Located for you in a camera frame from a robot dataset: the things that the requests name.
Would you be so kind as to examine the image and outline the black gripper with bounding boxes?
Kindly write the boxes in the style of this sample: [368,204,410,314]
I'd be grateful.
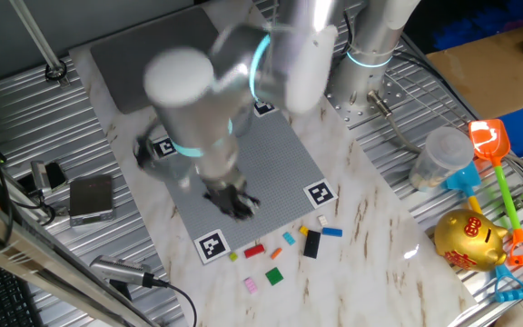
[202,183,262,223]

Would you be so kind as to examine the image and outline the black Lego brick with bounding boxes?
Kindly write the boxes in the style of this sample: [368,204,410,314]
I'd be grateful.
[302,229,322,260]

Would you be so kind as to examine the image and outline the red Lego brick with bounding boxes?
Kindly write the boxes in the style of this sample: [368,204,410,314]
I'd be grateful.
[243,243,266,260]

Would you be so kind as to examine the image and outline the grey Lego baseplate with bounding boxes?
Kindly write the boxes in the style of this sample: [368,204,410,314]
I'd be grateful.
[152,108,339,265]

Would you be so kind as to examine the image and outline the green Lego plate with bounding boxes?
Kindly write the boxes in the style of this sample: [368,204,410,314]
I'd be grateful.
[264,266,285,287]

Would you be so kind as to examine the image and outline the black white ArUco marker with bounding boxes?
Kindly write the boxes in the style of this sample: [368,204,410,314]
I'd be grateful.
[252,102,278,118]
[302,178,339,210]
[192,228,232,265]
[152,135,180,161]

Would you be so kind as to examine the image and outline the silver digital scale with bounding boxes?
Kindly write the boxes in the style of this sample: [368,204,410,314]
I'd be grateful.
[68,173,116,228]

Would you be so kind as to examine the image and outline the grey fabric pad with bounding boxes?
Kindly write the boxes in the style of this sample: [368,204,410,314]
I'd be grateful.
[89,5,231,114]

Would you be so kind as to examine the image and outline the clear plastic cup with bricks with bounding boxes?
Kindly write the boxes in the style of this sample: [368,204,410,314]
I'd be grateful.
[409,125,475,193]

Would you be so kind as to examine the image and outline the gold piggy bank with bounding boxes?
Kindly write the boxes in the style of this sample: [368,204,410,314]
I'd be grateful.
[433,208,510,273]

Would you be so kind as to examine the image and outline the silver metal pole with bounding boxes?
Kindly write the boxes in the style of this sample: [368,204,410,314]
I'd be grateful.
[9,0,70,87]

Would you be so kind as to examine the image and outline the brown cardboard box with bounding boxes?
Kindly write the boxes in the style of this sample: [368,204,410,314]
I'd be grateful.
[426,20,523,120]

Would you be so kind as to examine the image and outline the blue fuzzy fabric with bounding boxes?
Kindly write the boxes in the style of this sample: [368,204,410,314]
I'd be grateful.
[432,0,523,51]

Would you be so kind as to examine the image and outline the black camera cable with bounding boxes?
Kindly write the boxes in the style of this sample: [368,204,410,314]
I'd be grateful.
[152,279,198,327]

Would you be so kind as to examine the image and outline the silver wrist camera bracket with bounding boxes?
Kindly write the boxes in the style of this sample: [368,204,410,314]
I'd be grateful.
[133,134,185,187]

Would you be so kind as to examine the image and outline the silver depth camera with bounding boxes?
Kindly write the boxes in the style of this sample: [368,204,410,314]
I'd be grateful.
[89,254,156,288]

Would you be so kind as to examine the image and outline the grey robot conduit cable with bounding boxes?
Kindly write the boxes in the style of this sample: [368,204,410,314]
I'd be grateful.
[366,89,424,154]

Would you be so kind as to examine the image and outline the perforated metal robot base plate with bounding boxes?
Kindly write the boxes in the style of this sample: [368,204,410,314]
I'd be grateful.
[309,56,410,131]

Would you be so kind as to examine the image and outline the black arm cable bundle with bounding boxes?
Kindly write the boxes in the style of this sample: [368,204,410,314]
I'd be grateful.
[341,9,356,55]

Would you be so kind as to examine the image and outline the aluminium frame bar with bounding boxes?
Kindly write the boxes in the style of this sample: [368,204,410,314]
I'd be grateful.
[0,185,158,327]

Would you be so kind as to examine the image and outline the blue toy shovel yellow handle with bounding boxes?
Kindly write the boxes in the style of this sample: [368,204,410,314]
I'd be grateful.
[440,161,523,304]

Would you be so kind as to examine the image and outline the orange toy shovel green handle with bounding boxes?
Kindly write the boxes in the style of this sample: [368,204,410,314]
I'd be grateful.
[468,118,523,267]

